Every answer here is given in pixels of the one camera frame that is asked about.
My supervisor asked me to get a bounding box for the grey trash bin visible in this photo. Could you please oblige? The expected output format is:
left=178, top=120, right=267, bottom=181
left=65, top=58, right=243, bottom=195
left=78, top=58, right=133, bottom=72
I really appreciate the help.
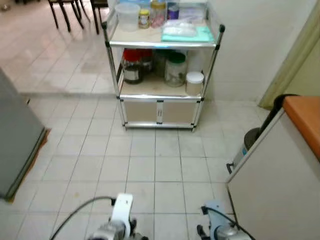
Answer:
left=242, top=127, right=262, bottom=161

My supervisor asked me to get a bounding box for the metal shelf cart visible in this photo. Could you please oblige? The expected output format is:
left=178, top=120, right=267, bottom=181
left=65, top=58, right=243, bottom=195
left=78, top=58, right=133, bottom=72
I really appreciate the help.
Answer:
left=102, top=0, right=226, bottom=132

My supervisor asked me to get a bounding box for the grey metal appliance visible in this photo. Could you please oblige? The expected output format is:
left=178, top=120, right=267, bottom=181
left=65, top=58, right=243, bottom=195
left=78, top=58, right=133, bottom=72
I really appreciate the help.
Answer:
left=0, top=67, right=48, bottom=201

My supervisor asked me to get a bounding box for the white lid jar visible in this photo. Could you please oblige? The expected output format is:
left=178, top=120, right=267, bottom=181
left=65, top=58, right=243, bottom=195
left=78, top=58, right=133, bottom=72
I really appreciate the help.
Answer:
left=185, top=71, right=205, bottom=96

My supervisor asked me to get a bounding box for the large red lid jar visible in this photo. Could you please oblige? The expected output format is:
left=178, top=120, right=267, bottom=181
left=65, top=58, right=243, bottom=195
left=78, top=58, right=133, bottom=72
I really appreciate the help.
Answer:
left=122, top=49, right=146, bottom=85

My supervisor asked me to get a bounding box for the green lid glass jar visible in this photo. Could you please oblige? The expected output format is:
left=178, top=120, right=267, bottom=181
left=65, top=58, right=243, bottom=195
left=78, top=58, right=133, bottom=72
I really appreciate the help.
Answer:
left=165, top=52, right=188, bottom=88

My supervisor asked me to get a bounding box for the small red lid jar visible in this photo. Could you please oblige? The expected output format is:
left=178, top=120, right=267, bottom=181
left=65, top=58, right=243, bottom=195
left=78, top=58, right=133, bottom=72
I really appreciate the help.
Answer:
left=141, top=49, right=155, bottom=74

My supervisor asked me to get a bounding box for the teal cloth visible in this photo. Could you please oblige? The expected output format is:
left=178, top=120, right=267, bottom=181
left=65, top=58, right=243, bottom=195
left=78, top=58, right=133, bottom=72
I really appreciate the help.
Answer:
left=161, top=25, right=216, bottom=44

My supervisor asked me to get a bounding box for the clear plastic bag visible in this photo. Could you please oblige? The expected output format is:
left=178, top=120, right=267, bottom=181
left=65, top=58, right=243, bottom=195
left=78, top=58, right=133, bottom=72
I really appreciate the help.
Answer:
left=169, top=20, right=199, bottom=37

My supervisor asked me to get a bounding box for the small yellow lid jar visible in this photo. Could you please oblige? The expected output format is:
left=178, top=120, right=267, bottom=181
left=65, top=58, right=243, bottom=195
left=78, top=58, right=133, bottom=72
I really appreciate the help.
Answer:
left=138, top=9, right=151, bottom=29

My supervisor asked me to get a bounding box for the clear lidded plastic container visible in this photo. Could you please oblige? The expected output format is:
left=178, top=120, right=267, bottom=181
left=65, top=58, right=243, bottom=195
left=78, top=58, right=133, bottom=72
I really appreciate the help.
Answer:
left=115, top=2, right=142, bottom=32

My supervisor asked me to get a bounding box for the tall yellow lid jar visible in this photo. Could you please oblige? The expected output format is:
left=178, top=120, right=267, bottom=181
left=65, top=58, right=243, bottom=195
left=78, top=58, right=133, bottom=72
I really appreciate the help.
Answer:
left=150, top=0, right=167, bottom=28

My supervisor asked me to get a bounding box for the dark wooden chair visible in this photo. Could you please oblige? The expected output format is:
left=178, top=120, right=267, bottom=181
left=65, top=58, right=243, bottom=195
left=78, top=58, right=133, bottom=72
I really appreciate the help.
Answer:
left=90, top=0, right=109, bottom=35
left=47, top=0, right=87, bottom=34

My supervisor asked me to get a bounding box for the purple can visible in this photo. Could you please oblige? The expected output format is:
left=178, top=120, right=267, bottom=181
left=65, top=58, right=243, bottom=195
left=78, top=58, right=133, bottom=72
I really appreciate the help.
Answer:
left=167, top=1, right=180, bottom=21

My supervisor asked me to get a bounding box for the white plastic box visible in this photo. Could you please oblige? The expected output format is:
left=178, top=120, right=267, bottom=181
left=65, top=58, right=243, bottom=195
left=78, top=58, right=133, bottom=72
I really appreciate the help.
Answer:
left=179, top=0, right=210, bottom=24

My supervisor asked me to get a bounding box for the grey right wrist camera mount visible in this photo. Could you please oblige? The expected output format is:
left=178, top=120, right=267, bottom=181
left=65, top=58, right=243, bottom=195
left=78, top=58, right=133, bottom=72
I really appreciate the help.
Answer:
left=202, top=200, right=228, bottom=240

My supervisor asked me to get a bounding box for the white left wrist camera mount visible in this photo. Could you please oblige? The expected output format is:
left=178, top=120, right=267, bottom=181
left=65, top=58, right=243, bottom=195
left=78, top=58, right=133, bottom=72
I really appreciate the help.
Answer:
left=110, top=193, right=135, bottom=236

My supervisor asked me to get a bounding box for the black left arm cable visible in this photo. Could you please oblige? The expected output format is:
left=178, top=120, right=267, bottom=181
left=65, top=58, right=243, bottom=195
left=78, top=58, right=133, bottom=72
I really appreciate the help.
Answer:
left=49, top=196, right=117, bottom=240

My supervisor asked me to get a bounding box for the olive door with frame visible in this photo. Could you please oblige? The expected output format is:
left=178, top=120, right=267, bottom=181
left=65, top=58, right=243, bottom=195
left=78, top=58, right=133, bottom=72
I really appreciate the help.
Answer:
left=257, top=0, right=320, bottom=110

